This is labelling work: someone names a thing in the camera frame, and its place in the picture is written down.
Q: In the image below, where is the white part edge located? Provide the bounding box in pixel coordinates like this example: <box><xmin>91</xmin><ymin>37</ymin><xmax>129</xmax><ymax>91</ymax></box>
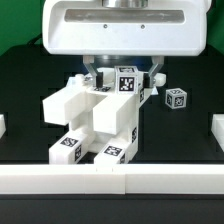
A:
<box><xmin>0</xmin><ymin>114</ymin><xmax>6</xmax><ymax>139</ymax></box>
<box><xmin>211</xmin><ymin>114</ymin><xmax>224</xmax><ymax>152</ymax></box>

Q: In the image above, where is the white tagged block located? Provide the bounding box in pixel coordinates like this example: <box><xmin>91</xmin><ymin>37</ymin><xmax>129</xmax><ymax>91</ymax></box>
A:
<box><xmin>115</xmin><ymin>66</ymin><xmax>138</xmax><ymax>94</ymax></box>

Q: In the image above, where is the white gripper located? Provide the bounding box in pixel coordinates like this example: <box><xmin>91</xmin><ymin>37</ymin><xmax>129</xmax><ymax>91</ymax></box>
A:
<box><xmin>42</xmin><ymin>0</ymin><xmax>208</xmax><ymax>88</ymax></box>

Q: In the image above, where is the white part left edge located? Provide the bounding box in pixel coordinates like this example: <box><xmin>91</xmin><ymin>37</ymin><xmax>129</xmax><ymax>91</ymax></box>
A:
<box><xmin>0</xmin><ymin>114</ymin><xmax>6</xmax><ymax>139</ymax></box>

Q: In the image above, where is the white chair seat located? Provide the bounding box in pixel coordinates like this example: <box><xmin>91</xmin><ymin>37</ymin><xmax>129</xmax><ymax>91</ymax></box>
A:
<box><xmin>69</xmin><ymin>96</ymin><xmax>138</xmax><ymax>163</ymax></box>

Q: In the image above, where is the white front rail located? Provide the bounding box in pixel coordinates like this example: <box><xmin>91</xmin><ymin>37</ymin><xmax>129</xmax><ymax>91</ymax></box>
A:
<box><xmin>0</xmin><ymin>164</ymin><xmax>224</xmax><ymax>194</ymax></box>

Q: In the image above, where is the white tagged cube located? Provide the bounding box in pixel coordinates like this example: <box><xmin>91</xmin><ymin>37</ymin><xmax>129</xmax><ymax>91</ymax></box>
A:
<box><xmin>165</xmin><ymin>88</ymin><xmax>187</xmax><ymax>109</ymax></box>

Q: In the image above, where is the white part right edge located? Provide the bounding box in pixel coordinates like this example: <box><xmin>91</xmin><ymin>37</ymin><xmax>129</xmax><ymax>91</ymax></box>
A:
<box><xmin>211</xmin><ymin>114</ymin><xmax>224</xmax><ymax>152</ymax></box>

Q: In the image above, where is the white chair back frame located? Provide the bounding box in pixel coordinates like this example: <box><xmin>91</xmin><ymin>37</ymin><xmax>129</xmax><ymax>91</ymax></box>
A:
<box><xmin>43</xmin><ymin>66</ymin><xmax>166</xmax><ymax>135</ymax></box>

